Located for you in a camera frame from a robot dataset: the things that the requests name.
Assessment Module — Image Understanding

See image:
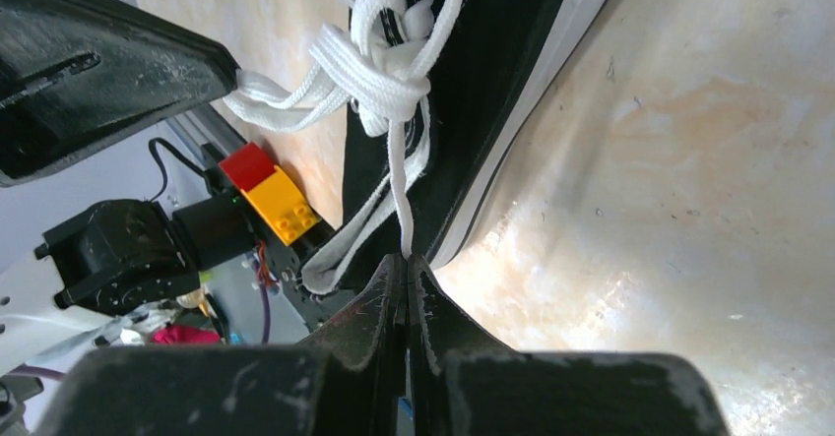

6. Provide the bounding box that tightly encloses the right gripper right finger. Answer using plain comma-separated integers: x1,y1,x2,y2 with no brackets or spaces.
407,256,728,435

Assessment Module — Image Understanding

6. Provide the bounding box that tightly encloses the red yellow emergency button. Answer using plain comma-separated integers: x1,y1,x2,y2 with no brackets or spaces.
219,143,320,246

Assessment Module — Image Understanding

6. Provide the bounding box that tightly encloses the white shoelace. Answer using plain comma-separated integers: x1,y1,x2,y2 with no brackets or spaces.
223,0,463,259

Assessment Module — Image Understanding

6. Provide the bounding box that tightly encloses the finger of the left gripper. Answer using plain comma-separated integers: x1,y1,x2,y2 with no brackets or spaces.
1,0,238,187

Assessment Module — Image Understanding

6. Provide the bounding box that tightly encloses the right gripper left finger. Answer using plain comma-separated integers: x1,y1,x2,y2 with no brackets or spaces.
37,254,407,435

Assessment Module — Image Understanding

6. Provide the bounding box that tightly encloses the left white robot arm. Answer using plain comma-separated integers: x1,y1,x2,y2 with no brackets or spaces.
1,0,258,374

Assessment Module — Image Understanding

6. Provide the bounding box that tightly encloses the black white canvas sneaker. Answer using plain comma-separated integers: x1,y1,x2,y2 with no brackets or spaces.
302,0,607,294

